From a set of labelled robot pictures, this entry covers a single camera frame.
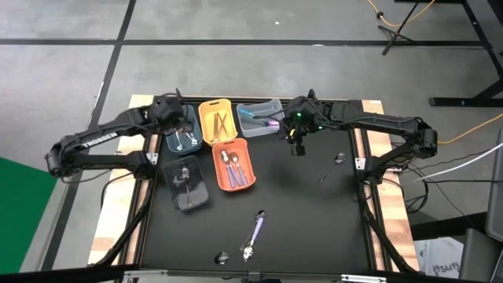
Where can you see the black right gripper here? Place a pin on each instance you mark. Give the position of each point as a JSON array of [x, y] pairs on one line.
[[300, 118]]

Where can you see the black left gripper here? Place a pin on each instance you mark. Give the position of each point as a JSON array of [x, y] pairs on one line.
[[167, 110]]

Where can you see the light orange plastic bin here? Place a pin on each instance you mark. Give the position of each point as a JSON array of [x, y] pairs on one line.
[[206, 122]]

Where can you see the gold metal chopstick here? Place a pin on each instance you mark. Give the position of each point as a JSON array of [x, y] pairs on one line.
[[215, 127], [220, 123], [223, 126], [226, 122]]

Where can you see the dark orange plastic bin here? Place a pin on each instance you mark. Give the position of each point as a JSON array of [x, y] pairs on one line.
[[220, 177]]

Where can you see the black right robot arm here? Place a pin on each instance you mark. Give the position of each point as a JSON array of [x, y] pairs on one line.
[[385, 122]]

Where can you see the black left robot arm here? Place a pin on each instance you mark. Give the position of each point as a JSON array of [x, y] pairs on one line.
[[98, 139]]

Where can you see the blue-grey plastic bin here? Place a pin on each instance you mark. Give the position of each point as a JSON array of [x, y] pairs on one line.
[[196, 147]]

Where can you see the clear plastic bin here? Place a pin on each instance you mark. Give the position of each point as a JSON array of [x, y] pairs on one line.
[[245, 131]]

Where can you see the black table edge clamp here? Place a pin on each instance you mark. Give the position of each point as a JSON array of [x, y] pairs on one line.
[[179, 94], [312, 93]]

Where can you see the black translucent plastic bin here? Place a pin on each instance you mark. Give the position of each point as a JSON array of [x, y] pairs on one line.
[[196, 196]]

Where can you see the wooden table side board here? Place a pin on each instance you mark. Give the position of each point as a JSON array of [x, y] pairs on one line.
[[114, 220], [399, 224]]

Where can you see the black tripod stand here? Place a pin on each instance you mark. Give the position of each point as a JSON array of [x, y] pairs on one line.
[[395, 34]]

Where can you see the green floor mat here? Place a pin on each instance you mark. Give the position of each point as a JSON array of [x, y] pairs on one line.
[[23, 216]]

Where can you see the black gantry bar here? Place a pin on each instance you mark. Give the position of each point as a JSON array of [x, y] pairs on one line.
[[59, 275]]

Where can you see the white cardboard box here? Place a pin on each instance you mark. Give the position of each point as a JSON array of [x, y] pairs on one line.
[[440, 255]]

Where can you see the grey office chair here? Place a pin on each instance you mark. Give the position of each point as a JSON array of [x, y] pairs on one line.
[[495, 188]]

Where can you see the silver arm base bracket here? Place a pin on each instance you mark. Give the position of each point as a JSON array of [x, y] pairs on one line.
[[152, 158], [359, 163]]

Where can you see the black diagonal frame strut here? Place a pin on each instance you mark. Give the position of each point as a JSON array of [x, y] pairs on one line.
[[123, 232], [383, 243]]

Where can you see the silver table edge bracket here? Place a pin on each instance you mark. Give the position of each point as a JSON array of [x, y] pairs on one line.
[[363, 278], [145, 274]]

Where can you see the black metal table frame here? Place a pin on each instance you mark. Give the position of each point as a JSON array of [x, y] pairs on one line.
[[314, 271]]

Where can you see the black desk leg frame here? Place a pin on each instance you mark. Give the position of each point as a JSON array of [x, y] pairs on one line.
[[463, 102]]

